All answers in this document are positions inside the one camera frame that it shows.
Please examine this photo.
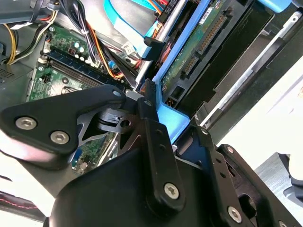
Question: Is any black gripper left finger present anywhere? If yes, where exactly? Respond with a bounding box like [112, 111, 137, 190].
[0, 79, 187, 213]

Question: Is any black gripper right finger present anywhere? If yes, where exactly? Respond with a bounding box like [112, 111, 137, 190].
[197, 127, 296, 227]

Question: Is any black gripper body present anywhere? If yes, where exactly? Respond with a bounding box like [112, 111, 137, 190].
[44, 111, 229, 227]

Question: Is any hard disk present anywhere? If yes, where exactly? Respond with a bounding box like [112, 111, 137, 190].
[151, 0, 293, 145]

